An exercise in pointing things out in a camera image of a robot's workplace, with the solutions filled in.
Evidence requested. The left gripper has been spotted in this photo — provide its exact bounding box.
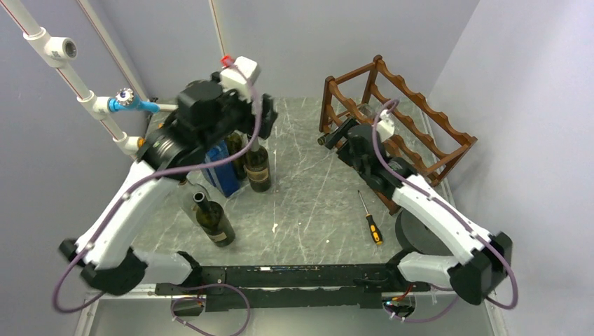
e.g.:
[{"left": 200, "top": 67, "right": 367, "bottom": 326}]
[{"left": 199, "top": 73, "right": 278, "bottom": 153}]

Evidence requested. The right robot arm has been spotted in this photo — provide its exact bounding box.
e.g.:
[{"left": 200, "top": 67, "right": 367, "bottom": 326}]
[{"left": 317, "top": 118, "right": 515, "bottom": 305}]

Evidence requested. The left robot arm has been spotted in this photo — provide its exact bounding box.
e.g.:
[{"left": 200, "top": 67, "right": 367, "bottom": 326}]
[{"left": 60, "top": 68, "right": 277, "bottom": 295}]

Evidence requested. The dark green wine bottle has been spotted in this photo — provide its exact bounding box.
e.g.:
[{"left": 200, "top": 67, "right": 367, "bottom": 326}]
[{"left": 225, "top": 132, "right": 248, "bottom": 182}]

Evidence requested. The wooden wine rack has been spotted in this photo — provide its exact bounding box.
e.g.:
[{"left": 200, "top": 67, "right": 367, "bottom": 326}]
[{"left": 318, "top": 55, "right": 477, "bottom": 186}]

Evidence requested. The labelled dark wine bottle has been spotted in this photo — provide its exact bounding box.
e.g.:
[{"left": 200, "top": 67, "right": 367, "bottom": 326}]
[{"left": 244, "top": 136, "right": 272, "bottom": 193}]

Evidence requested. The blue square bottle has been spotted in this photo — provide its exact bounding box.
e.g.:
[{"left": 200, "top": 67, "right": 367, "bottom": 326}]
[{"left": 201, "top": 141, "right": 240, "bottom": 197}]

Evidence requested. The clear lying bottle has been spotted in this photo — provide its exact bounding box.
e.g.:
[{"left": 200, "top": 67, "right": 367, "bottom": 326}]
[{"left": 176, "top": 180, "right": 210, "bottom": 226}]

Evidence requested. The front green wine bottle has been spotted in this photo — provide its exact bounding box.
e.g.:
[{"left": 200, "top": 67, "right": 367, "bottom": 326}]
[{"left": 193, "top": 192, "right": 235, "bottom": 247}]

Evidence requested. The yellow black screwdriver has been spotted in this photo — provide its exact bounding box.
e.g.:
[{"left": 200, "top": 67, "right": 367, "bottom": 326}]
[{"left": 357, "top": 190, "right": 384, "bottom": 246}]

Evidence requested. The blue tap valve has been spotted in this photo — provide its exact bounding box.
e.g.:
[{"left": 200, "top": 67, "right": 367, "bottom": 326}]
[{"left": 108, "top": 87, "right": 160, "bottom": 114}]

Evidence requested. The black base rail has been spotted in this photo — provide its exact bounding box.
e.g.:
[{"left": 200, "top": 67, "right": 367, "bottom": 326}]
[{"left": 155, "top": 263, "right": 427, "bottom": 312}]

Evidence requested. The white pvc pipe frame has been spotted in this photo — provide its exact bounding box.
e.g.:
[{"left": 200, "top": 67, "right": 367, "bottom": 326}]
[{"left": 0, "top": 0, "right": 233, "bottom": 161}]

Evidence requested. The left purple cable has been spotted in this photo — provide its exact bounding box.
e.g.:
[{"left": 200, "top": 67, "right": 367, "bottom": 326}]
[{"left": 52, "top": 64, "right": 263, "bottom": 336}]

